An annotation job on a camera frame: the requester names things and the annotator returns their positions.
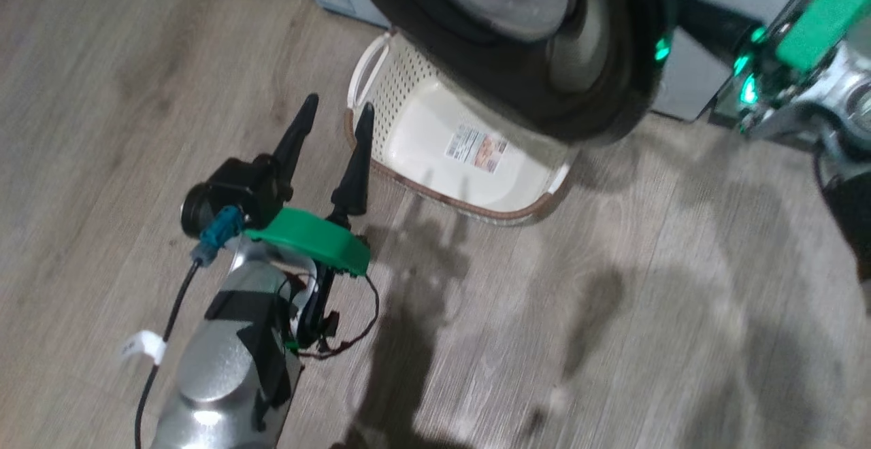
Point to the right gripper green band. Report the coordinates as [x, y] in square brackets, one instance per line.
[827, 13]

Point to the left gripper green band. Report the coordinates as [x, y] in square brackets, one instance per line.
[313, 238]

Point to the round glass washing machine door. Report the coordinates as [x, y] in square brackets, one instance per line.
[517, 88]

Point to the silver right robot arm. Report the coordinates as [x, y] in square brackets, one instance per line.
[844, 95]

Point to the cream perforated laundry basket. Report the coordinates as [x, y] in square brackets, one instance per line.
[435, 163]

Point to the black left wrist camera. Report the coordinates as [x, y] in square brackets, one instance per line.
[235, 190]

